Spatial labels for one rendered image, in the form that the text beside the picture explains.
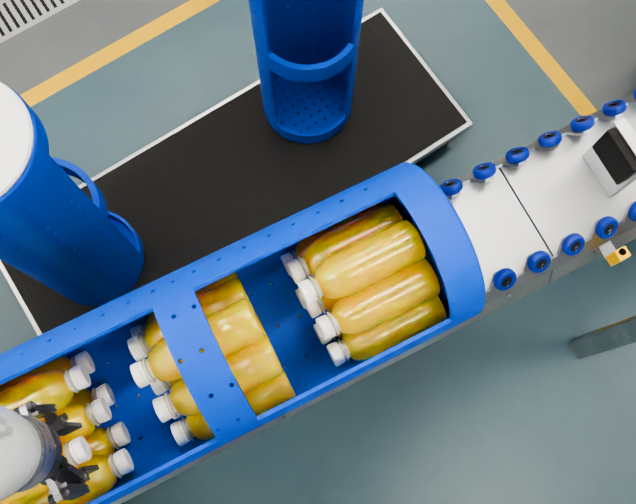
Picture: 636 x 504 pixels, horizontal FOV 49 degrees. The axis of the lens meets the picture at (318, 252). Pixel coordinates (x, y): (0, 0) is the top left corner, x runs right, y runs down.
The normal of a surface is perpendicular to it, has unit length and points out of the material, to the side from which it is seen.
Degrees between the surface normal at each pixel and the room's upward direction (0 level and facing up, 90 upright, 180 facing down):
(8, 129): 0
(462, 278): 40
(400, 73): 0
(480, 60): 0
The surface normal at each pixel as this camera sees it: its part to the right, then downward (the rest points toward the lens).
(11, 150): 0.01, -0.25
